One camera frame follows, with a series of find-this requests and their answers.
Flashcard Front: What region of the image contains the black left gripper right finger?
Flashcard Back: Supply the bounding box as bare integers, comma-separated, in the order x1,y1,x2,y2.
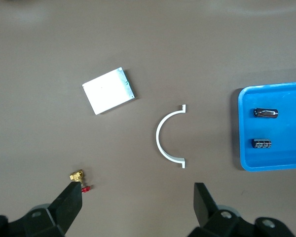
189,182,253,237

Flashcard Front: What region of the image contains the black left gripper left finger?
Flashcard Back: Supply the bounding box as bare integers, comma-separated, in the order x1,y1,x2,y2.
24,181,84,237

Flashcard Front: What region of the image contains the small dark terminal block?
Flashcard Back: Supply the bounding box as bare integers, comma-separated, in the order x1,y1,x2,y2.
251,138,272,149

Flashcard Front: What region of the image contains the blue plastic tray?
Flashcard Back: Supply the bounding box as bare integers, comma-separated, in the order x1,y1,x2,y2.
237,81,296,172

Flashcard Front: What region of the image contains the brown table cover sheet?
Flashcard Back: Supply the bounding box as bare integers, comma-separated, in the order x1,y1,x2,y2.
0,0,296,237

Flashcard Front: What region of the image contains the silver metal plate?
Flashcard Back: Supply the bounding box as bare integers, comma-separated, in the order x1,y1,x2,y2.
81,67,136,116

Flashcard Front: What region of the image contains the brass valve red handle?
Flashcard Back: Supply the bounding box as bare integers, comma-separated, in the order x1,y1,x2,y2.
69,169,93,194

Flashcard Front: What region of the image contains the white curved bracket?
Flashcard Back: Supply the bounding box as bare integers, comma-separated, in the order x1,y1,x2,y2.
155,104,187,169

